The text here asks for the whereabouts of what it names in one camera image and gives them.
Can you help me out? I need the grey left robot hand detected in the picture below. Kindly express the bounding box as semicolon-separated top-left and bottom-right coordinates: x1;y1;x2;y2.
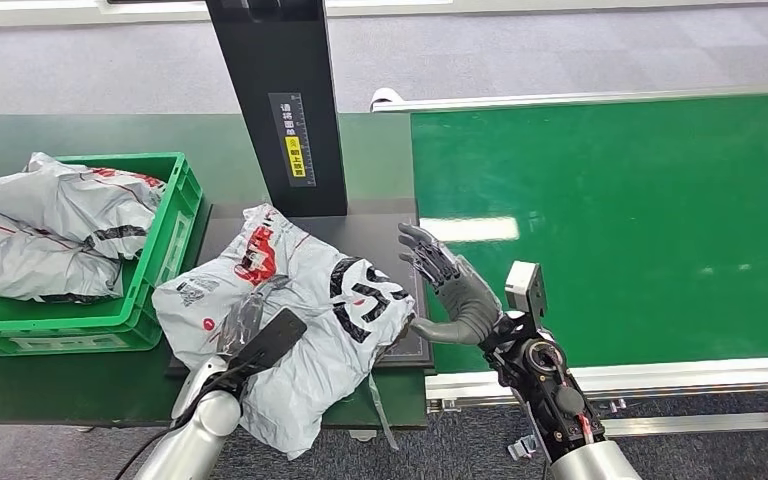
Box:
214;274;293;359

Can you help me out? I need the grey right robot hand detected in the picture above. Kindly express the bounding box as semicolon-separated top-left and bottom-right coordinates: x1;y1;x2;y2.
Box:
397;222;506;347

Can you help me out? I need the grey courier bag black logo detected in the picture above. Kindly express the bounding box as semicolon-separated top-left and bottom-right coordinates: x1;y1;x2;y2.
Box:
152;203;417;462

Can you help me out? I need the green conveyor belt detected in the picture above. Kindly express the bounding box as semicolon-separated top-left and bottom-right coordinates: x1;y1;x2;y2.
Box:
410;91;768;376

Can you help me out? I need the white conveyor roller end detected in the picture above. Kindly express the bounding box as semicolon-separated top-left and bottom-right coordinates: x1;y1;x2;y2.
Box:
369;87;405;113

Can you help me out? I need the black inbound scanner machine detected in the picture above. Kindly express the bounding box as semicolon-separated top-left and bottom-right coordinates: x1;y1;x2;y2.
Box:
166;0;435;379

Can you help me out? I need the green plastic crate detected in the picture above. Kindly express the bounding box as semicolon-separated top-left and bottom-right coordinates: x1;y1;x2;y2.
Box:
0;152;205;358

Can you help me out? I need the ruler label yellow sticker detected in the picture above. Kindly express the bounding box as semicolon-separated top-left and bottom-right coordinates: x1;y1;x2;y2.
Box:
268;92;317;189

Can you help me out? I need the grey courier bag red print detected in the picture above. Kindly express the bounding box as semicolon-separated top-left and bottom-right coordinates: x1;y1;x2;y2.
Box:
0;152;167;261

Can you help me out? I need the grey courier bag black seam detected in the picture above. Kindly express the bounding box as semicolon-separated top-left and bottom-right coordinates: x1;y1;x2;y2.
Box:
0;198;125;305

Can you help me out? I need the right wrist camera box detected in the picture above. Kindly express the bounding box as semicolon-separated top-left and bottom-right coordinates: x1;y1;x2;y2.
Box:
504;260;549;319

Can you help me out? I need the thin aluminium conveyor rail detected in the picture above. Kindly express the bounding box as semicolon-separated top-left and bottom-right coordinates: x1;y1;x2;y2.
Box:
370;82;768;114

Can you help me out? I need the aluminium conveyor frame rail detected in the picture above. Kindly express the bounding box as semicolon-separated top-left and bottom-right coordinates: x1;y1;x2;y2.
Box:
424;356;768;439

